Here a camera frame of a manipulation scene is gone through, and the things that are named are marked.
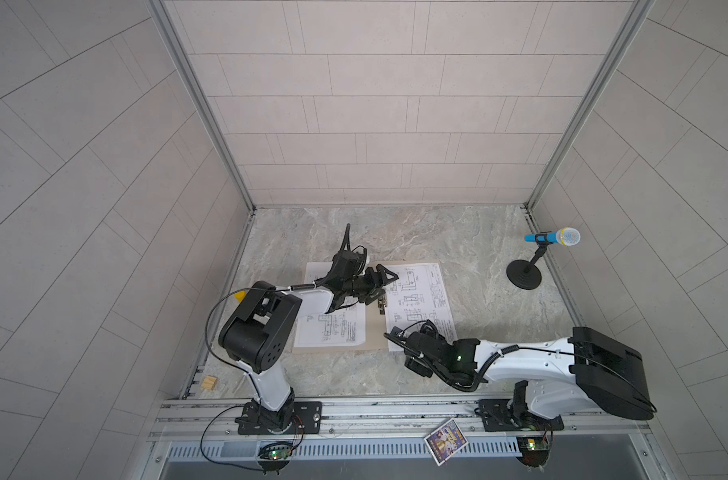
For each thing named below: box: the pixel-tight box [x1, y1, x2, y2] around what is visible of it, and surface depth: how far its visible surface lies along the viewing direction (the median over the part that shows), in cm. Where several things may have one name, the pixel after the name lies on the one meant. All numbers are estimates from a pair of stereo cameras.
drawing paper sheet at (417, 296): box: [386, 262, 458, 352], surface depth 93 cm
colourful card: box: [424, 418, 469, 467], surface depth 68 cm
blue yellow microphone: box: [524, 227, 581, 247], surface depth 79 cm
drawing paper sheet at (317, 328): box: [294, 262, 366, 348], surface depth 86 cm
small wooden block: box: [201, 375, 217, 391], surface depth 77 cm
